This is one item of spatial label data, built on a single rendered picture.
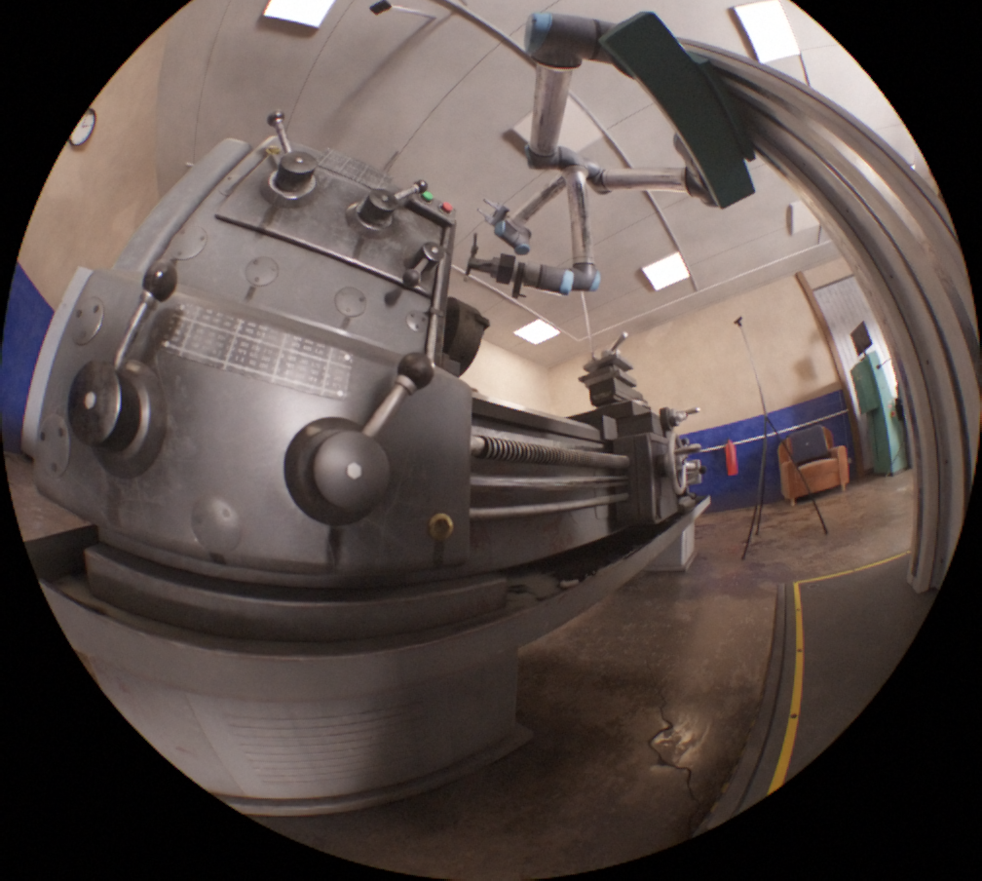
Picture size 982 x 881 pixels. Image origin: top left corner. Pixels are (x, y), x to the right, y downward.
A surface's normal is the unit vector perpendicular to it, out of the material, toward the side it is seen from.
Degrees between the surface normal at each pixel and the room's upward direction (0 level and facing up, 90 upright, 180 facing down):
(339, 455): 90
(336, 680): 90
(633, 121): 180
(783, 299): 90
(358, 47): 180
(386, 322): 90
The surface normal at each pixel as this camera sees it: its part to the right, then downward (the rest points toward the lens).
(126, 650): 0.66, -0.26
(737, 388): -0.75, -0.23
